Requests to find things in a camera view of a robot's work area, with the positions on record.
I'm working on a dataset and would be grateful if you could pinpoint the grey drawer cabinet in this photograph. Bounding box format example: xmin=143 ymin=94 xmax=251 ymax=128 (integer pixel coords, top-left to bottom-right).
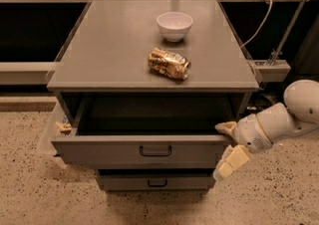
xmin=46 ymin=0 xmax=260 ymax=192

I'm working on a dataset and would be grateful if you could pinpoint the white power cable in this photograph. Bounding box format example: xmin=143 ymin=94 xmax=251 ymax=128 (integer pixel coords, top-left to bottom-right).
xmin=239 ymin=0 xmax=274 ymax=50

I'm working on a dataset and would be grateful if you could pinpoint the crushed gold soda can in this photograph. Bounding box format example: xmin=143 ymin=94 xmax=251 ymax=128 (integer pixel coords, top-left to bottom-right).
xmin=148 ymin=48 xmax=190 ymax=80

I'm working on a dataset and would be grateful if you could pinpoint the clear plastic storage bin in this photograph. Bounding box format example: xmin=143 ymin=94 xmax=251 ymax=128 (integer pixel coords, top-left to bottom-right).
xmin=37 ymin=104 xmax=77 ymax=168

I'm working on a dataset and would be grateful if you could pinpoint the grey bottom drawer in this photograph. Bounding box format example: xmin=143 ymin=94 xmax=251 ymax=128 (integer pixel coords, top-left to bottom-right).
xmin=96 ymin=168 xmax=215 ymax=191

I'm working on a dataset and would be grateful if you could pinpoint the grey top drawer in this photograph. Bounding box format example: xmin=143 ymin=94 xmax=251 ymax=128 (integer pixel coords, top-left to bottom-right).
xmin=50 ymin=93 xmax=237 ymax=169

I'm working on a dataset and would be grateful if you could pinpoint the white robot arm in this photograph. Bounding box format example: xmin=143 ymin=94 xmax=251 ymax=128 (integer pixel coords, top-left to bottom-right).
xmin=213 ymin=80 xmax=319 ymax=181

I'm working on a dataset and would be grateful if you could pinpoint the white bowl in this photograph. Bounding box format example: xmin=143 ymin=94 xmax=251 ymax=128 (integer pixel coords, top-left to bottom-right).
xmin=157 ymin=12 xmax=193 ymax=42

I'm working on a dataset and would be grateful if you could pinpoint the metal diagonal rod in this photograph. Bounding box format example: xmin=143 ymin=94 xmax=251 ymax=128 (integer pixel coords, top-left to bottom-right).
xmin=267 ymin=0 xmax=319 ymax=67

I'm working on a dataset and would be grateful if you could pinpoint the black cable bundle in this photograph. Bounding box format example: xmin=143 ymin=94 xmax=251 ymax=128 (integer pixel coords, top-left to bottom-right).
xmin=247 ymin=91 xmax=283 ymax=113

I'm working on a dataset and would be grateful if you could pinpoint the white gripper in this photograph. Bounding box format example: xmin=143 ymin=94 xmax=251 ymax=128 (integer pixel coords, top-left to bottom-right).
xmin=213 ymin=114 xmax=272 ymax=181

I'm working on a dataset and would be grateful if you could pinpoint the grey drawer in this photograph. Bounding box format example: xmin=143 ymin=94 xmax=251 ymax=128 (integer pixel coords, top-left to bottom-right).
xmin=96 ymin=168 xmax=215 ymax=191
xmin=50 ymin=93 xmax=237 ymax=169

